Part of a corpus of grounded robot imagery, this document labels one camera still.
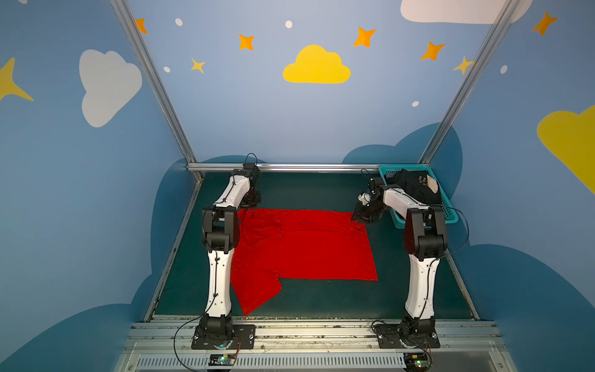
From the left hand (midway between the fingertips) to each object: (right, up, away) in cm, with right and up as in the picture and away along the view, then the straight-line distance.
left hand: (254, 205), depth 105 cm
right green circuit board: (+58, -48, -33) cm, 82 cm away
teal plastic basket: (+86, -3, -8) cm, 86 cm away
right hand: (+47, -5, -2) cm, 47 cm away
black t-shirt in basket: (+75, +9, -1) cm, 76 cm away
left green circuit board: (-3, -48, -33) cm, 58 cm away
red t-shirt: (+11, -17, -8) cm, 21 cm away
